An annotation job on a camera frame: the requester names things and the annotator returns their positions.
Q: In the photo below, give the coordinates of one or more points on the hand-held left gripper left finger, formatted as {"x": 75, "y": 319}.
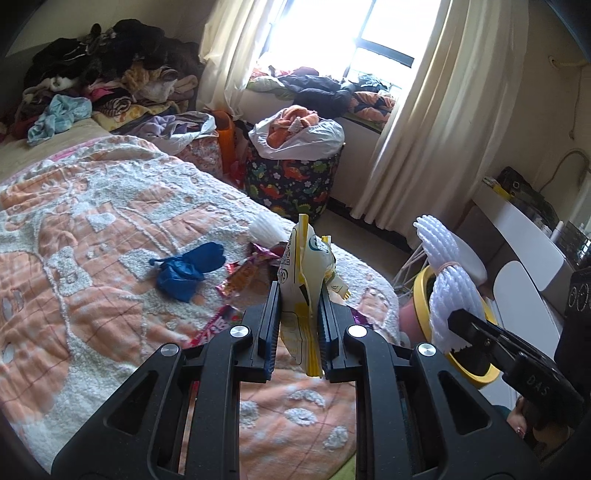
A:
{"x": 272, "y": 323}

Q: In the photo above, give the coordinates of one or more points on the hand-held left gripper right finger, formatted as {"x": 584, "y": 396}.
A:
{"x": 325, "y": 332}

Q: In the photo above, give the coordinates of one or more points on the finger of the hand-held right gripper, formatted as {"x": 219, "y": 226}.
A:
{"x": 475, "y": 330}

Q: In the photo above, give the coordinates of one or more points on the white foam fruit net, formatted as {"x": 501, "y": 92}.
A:
{"x": 268, "y": 228}
{"x": 455, "y": 295}

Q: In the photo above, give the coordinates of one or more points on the white yellow snack packet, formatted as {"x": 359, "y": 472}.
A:
{"x": 300, "y": 277}

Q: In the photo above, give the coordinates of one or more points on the yellow trash bin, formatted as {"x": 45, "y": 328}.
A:
{"x": 419, "y": 300}

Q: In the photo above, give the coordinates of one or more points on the blue glove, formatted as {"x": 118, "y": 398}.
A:
{"x": 184, "y": 277}

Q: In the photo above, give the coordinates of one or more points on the person's right hand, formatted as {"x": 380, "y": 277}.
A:
{"x": 519, "y": 417}

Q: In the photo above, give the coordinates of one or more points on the purple snack wrapper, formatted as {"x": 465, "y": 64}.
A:
{"x": 360, "y": 318}

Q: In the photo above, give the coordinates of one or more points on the orange snack wrapper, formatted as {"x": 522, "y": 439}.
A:
{"x": 242, "y": 277}

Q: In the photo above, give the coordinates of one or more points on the red pink snack wrapper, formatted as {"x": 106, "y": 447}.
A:
{"x": 217, "y": 330}

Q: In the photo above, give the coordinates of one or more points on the white chair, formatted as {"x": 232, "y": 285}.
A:
{"x": 517, "y": 286}

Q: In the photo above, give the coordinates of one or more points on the pink plastic tub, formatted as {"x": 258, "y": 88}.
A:
{"x": 411, "y": 323}

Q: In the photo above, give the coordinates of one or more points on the red purple foil wrapper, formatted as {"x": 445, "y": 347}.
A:
{"x": 261, "y": 251}

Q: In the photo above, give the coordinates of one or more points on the white desk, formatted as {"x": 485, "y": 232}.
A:
{"x": 521, "y": 221}

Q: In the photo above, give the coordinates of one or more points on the white bottle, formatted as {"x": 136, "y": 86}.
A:
{"x": 557, "y": 230}

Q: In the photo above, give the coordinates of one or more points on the dark storage box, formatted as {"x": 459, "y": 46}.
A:
{"x": 577, "y": 244}

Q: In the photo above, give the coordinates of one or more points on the green cloth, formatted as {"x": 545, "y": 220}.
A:
{"x": 332, "y": 468}

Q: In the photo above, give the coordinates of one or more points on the dinosaur print laundry basket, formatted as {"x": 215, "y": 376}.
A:
{"x": 295, "y": 184}

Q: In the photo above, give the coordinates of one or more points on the black bag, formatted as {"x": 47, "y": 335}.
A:
{"x": 521, "y": 189}

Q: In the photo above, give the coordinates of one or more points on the pink floral bag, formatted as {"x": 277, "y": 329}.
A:
{"x": 203, "y": 152}

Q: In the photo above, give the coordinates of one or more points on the large white plastic bag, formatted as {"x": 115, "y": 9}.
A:
{"x": 314, "y": 138}

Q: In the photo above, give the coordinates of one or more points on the orange plastic basin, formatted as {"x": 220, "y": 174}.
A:
{"x": 226, "y": 138}

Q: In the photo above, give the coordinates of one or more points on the orange towel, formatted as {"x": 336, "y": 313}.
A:
{"x": 286, "y": 127}

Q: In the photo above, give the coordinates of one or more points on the orange white fleece blanket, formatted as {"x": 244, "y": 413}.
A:
{"x": 92, "y": 230}

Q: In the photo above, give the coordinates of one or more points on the cream curtain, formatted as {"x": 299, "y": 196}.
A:
{"x": 438, "y": 115}
{"x": 231, "y": 46}

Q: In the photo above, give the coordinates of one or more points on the purple cloth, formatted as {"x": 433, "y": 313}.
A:
{"x": 161, "y": 124}

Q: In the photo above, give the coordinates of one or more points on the orange patterned quilt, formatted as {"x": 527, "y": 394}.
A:
{"x": 369, "y": 104}

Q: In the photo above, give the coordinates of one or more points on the dark jacket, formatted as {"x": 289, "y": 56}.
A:
{"x": 318, "y": 90}

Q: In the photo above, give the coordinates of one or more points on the pale floral cloth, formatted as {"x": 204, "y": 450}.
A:
{"x": 268, "y": 85}

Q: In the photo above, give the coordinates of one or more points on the beige bed sheet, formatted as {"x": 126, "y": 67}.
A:
{"x": 46, "y": 147}

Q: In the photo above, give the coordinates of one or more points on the window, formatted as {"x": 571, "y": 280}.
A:
{"x": 323, "y": 32}

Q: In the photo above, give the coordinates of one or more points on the light blue cloth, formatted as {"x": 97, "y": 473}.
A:
{"x": 60, "y": 113}

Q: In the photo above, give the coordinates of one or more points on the pile of clothes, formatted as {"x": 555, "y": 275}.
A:
{"x": 115, "y": 55}

